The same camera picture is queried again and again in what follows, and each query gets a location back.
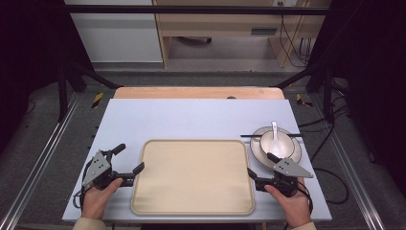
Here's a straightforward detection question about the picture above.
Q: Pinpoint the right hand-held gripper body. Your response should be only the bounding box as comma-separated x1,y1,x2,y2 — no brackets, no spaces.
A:
255,158,314,197

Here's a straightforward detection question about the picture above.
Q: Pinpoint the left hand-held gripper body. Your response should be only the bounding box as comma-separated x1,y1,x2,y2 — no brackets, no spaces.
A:
81,149,135,191

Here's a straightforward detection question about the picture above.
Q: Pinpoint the white ceramic spoon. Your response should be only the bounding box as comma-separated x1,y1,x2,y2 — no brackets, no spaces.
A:
269,120,283,158

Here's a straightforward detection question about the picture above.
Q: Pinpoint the white bowl with dark rim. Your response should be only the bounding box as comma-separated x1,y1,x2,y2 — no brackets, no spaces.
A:
259,129,296,160

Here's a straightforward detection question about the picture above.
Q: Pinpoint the white plate with dark rim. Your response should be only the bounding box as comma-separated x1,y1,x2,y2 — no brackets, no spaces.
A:
249,126,303,171

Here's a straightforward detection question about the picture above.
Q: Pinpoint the black chopstick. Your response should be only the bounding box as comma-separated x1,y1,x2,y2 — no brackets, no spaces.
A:
240,134,305,139
239,133,305,138

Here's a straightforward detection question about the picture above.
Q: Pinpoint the beige rectangular tray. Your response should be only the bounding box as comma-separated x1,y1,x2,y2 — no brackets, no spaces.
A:
130,139,257,217

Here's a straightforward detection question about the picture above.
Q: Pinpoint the person's left hand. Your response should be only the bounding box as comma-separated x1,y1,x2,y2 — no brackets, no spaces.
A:
80,177,124,221

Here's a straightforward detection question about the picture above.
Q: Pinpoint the person's right hand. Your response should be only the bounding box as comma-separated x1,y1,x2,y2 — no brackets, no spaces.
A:
263,177,313,229

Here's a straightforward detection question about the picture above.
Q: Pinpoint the yellow black floor tape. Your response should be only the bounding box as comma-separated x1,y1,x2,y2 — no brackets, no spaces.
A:
295,93,314,108
91,92,105,110

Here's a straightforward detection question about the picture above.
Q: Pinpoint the black metal stand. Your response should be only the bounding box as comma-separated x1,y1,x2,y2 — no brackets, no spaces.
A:
56,58,124,123
273,60,337,125

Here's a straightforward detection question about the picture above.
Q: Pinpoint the wooden table under white board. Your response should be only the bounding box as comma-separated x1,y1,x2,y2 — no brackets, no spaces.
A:
113,86,286,101

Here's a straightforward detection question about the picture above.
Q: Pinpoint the white cabinet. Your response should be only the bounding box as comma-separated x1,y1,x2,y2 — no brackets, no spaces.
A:
63,0,164,63

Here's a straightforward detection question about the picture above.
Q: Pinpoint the black curtain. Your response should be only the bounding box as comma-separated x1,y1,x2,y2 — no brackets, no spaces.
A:
307,0,406,199
0,0,95,154

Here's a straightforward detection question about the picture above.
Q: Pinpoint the light wooden desk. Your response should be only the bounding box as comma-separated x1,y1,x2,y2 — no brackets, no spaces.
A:
152,0,331,69

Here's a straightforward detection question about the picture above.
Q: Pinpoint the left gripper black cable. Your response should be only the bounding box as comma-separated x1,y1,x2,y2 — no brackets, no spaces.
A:
72,158,94,210

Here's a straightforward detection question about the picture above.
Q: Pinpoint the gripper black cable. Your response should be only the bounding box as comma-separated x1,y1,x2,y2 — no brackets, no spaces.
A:
72,158,94,210
296,181,315,216

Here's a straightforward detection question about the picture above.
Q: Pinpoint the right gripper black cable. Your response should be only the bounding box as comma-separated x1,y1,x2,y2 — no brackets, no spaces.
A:
296,181,315,216

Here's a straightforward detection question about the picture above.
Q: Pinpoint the black floor cable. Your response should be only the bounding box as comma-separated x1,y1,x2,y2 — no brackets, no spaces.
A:
298,118,351,206

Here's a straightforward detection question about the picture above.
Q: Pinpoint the aluminium floor rail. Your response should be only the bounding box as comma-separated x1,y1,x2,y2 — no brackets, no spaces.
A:
309,94,388,230
0,91,82,230

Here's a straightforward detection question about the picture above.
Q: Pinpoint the bundle of hanging black cables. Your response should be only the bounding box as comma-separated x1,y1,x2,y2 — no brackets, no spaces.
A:
278,1,314,69

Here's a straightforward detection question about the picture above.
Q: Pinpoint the black horizontal frame bar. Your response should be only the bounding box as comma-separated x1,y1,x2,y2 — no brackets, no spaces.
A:
63,4,330,16

